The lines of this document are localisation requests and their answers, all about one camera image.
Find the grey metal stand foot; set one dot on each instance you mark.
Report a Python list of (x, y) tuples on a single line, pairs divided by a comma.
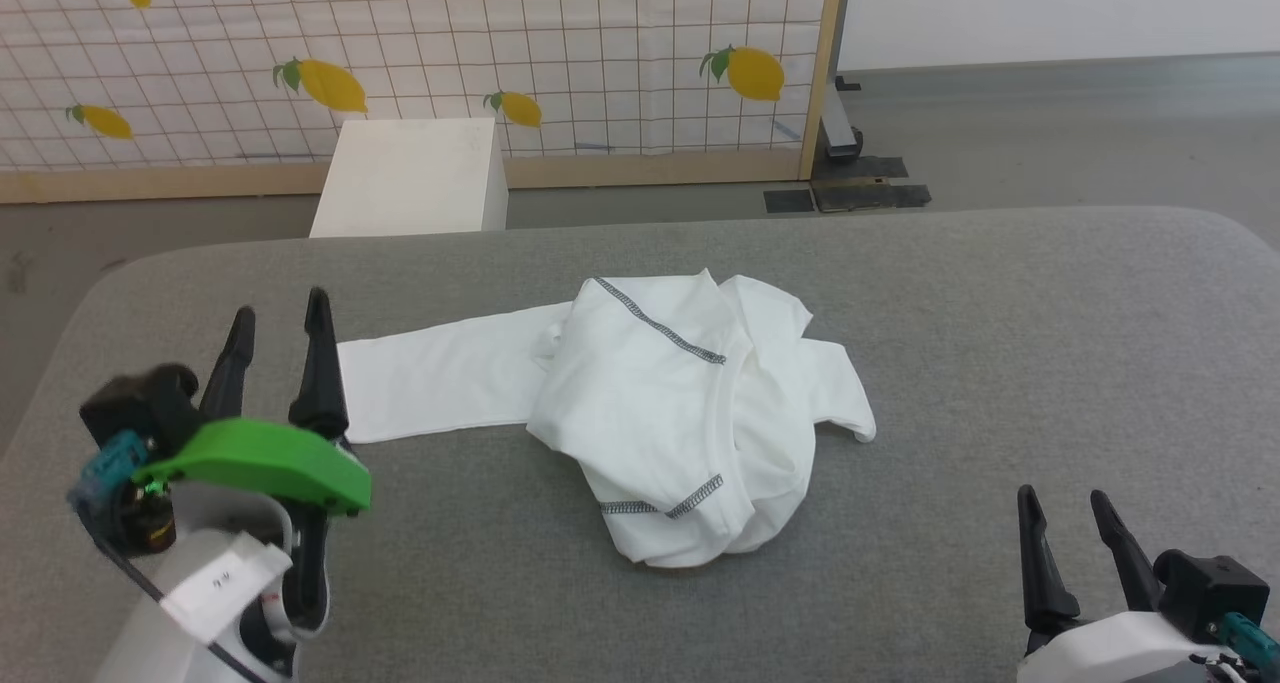
[(840, 128)]

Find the large black floor plate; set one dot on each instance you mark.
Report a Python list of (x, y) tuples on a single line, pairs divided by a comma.
[(865, 195)]

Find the white box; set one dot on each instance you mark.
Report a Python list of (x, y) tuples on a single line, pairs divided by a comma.
[(410, 178)]

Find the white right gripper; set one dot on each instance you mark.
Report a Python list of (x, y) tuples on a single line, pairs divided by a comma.
[(1120, 653)]

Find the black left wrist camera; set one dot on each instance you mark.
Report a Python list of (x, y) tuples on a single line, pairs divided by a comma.
[(140, 403)]

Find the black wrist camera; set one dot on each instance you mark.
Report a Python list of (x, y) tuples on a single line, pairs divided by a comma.
[(1210, 588), (140, 403)]

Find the small black floor plate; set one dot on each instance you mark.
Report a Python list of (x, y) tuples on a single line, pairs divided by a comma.
[(790, 201)]

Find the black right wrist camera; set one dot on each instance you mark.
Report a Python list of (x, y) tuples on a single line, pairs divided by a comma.
[(1210, 588)]

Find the white paper label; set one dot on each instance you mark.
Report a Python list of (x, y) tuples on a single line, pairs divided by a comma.
[(225, 583)]

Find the lemon print grid cloth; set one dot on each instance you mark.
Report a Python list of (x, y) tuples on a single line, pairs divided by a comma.
[(420, 43)]

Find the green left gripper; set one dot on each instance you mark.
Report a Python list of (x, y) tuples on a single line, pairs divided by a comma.
[(260, 458)]

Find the white garment with grey stitching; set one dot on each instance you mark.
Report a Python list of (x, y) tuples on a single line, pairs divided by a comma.
[(650, 393)]

